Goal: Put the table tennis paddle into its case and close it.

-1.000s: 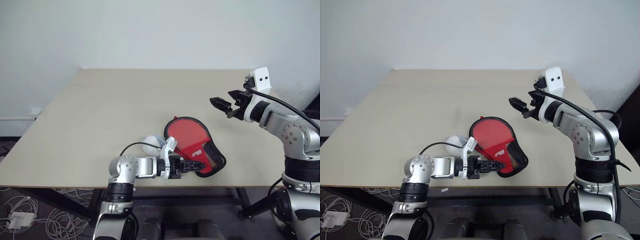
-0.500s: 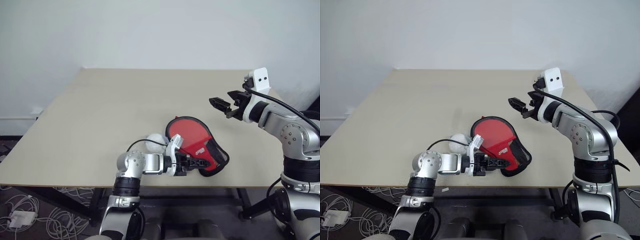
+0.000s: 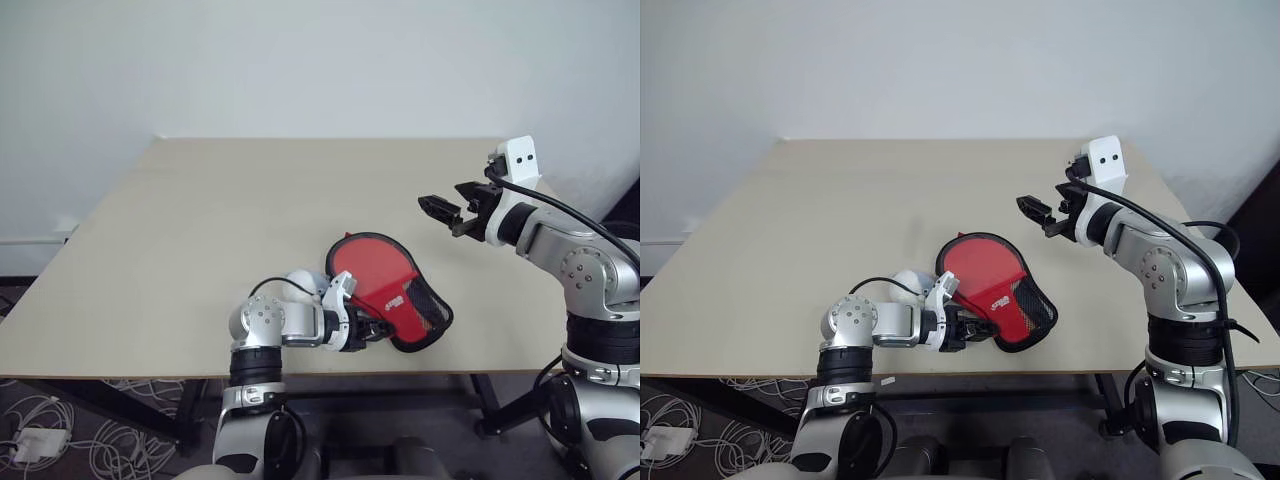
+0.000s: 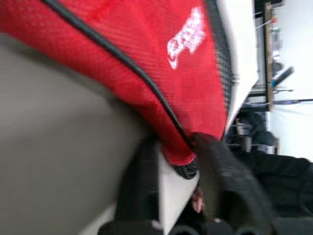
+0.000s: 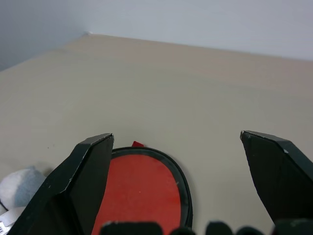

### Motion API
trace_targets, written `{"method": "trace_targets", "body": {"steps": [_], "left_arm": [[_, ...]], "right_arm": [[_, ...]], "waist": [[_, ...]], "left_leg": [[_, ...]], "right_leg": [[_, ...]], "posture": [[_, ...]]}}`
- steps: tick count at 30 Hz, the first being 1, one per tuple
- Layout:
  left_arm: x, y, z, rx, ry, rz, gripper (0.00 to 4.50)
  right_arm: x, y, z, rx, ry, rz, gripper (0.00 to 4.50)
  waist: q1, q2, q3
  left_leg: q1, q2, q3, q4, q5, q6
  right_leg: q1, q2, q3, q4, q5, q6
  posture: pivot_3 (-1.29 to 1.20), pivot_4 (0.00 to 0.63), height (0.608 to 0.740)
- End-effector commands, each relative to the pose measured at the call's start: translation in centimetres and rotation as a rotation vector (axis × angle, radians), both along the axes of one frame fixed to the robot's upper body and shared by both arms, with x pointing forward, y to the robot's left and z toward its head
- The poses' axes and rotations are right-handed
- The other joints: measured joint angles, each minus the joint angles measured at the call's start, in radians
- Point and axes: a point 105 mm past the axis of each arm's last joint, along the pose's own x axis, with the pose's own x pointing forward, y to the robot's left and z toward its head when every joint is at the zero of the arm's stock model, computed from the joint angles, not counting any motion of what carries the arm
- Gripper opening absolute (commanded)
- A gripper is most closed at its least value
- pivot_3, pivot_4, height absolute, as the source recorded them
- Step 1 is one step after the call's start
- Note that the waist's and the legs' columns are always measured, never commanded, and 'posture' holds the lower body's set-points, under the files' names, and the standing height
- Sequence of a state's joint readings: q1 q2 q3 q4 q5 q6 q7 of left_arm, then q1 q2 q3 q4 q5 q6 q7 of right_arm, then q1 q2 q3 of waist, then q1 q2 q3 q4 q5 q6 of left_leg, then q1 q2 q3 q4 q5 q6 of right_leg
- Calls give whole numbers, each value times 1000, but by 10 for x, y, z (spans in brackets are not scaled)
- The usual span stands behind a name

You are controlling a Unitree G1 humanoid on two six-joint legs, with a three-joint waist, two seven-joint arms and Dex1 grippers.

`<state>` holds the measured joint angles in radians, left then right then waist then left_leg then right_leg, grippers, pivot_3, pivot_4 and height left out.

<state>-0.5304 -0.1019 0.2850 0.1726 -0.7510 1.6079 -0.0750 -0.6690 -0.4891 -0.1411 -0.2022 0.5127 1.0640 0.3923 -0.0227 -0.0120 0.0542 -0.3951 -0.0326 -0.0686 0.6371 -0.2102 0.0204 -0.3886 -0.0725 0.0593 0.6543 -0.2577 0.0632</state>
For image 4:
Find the red table tennis paddle case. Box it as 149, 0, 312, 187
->
0, 0, 239, 181

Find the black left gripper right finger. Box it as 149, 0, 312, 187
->
193, 132, 276, 235

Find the blue and black device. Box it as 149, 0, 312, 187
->
270, 66, 295, 87

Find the person in black clothing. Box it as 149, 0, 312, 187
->
195, 111, 313, 235

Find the bystander's bare hand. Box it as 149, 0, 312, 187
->
192, 189, 205, 213

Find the wooden workbench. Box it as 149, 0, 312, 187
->
263, 1, 298, 113

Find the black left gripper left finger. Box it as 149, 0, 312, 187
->
114, 136, 161, 222

